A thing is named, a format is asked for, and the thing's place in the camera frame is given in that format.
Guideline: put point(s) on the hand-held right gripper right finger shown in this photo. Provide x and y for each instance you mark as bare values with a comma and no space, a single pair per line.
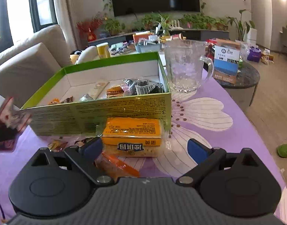
198,150

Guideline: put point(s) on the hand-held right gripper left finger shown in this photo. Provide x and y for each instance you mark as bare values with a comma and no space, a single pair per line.
93,148

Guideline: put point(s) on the orange nut snack packet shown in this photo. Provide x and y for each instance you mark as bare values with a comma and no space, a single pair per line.
115,166

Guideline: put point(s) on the yellow orange candy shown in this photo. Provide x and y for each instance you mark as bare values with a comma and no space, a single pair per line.
57,145

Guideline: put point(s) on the green cardboard box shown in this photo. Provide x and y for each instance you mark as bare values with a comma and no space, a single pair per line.
87,112

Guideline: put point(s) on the yellow cake snack packet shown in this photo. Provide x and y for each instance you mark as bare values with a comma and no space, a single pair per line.
131,131

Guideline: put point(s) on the silver foil candy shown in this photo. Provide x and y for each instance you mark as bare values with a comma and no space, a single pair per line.
87,97

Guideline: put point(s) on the brown candy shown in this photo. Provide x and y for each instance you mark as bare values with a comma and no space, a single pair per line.
67,100

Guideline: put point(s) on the beige long snack bar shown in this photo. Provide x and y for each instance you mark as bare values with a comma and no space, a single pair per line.
99,89

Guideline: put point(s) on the small orange candy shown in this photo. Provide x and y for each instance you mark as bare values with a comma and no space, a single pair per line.
54,101

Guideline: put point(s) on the orange cracker packet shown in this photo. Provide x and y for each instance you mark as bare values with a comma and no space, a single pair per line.
114,91

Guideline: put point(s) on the black snack packet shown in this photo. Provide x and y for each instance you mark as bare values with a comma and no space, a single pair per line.
145,88

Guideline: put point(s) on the pink label prune packet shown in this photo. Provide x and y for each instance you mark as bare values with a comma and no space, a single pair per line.
9,119

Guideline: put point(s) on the purple floral tablecloth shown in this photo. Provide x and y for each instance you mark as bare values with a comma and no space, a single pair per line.
204,121

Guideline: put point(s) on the clear glass mug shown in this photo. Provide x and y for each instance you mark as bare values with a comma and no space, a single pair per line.
183,68

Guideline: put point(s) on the green slipper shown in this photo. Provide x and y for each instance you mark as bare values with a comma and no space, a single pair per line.
285,150

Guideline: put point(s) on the dark round side table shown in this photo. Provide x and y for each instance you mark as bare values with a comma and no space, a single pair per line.
246,77

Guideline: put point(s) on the blue white carton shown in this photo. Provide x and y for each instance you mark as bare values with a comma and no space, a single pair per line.
226,63

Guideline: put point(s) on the white cushion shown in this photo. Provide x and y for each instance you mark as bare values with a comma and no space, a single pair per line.
87,55

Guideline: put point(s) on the yellow canister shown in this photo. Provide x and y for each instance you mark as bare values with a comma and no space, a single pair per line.
103,50

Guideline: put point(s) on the purple shopping bag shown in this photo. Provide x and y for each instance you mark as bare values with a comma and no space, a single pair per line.
254,55

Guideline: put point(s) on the beige sofa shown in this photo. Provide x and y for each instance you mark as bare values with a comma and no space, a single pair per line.
28,58

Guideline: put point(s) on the blue organizer tray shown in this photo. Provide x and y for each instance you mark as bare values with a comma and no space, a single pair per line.
148,47

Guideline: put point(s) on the grey television cabinet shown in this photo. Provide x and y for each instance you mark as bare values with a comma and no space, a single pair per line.
214,34

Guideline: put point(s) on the red flower arrangement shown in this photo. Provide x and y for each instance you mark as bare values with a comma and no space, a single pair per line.
89,27

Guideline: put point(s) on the orange storage box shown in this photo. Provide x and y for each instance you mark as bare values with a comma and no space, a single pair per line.
142,36

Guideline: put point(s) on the row of potted green plants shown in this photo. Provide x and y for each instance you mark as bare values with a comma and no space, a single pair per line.
114,27

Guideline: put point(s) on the white air purifier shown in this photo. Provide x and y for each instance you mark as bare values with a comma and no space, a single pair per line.
251,34

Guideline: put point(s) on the spider plant in vase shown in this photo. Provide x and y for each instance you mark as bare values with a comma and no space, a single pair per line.
163,25

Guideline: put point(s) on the tall leafy floor plant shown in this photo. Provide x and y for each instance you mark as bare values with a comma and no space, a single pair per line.
241,25

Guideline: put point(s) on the beige curtain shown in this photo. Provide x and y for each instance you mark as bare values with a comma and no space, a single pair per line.
63,14

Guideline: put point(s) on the narrow black framed window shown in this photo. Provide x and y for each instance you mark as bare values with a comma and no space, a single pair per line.
43,4

